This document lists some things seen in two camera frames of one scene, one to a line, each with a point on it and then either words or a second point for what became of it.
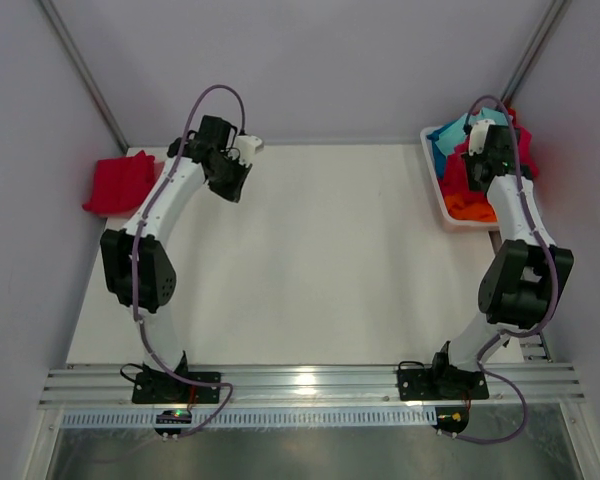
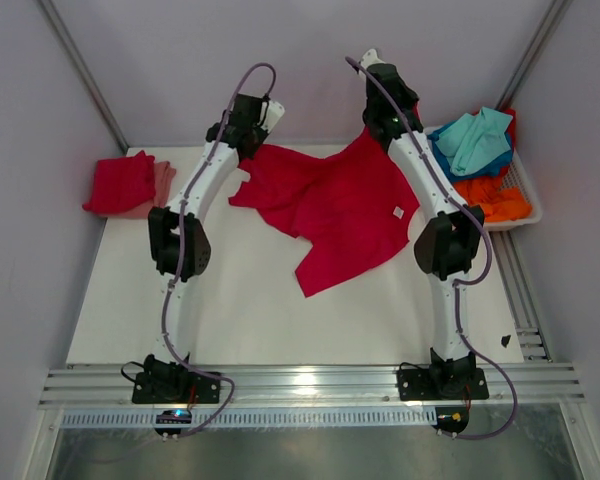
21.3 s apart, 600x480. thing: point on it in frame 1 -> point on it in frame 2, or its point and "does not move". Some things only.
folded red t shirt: (120, 183) does not move
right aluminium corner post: (555, 14) does not move
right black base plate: (441, 384) does not move
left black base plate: (161, 387) does not move
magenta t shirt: (456, 178) -> (347, 203)
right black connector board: (452, 419) does not move
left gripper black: (233, 192) -> (263, 133)
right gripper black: (473, 184) -> (410, 96)
